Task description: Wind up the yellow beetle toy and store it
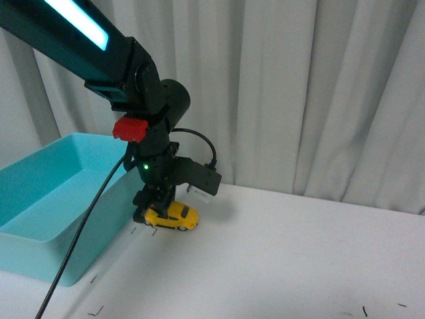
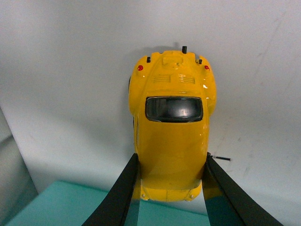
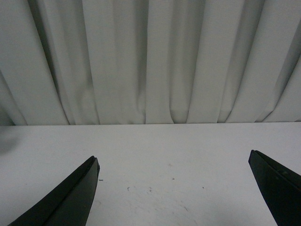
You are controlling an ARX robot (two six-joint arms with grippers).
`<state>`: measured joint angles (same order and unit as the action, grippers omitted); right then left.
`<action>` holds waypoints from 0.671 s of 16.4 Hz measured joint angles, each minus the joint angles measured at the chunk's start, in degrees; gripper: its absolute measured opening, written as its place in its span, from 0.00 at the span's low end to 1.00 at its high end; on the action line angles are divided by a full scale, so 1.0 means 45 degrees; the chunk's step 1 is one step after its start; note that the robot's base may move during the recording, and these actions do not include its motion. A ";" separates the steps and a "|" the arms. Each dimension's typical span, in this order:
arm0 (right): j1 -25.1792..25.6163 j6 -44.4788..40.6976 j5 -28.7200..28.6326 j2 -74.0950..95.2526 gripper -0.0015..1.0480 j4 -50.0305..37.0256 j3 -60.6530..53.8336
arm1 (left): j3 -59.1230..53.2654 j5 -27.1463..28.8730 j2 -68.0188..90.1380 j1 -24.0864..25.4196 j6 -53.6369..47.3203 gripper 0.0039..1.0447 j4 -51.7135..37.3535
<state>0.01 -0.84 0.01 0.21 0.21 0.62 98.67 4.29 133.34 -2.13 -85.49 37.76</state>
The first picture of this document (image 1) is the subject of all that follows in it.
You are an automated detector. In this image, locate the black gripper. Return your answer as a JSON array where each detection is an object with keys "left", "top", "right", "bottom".
[{"left": 131, "top": 141, "right": 179, "bottom": 222}]

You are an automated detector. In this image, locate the yellow beetle toy car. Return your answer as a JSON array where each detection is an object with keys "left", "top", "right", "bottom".
[{"left": 144, "top": 201, "right": 199, "bottom": 231}]

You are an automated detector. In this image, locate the turquoise plastic storage bin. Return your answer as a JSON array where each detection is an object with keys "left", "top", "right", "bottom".
[{"left": 1, "top": 133, "right": 143, "bottom": 286}]

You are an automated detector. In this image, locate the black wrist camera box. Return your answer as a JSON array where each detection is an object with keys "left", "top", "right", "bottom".
[{"left": 169, "top": 157, "right": 222, "bottom": 196}]

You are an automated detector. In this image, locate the black cable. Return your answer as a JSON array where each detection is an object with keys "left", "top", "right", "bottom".
[{"left": 35, "top": 128, "right": 218, "bottom": 319}]

